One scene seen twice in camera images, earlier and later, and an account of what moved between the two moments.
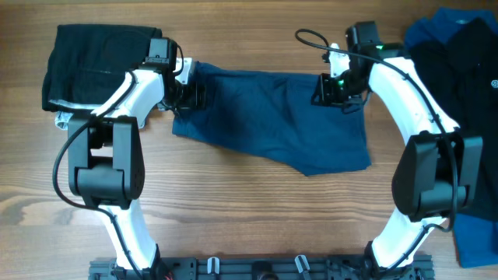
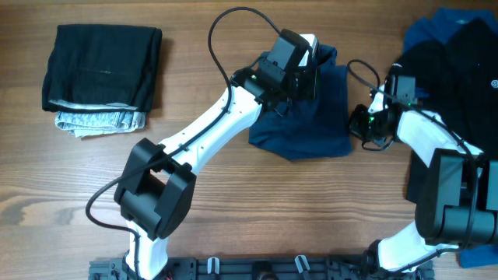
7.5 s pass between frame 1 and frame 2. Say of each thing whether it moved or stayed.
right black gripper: moved
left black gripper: moved
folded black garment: stayed
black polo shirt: stayed
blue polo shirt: stayed
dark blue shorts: moved
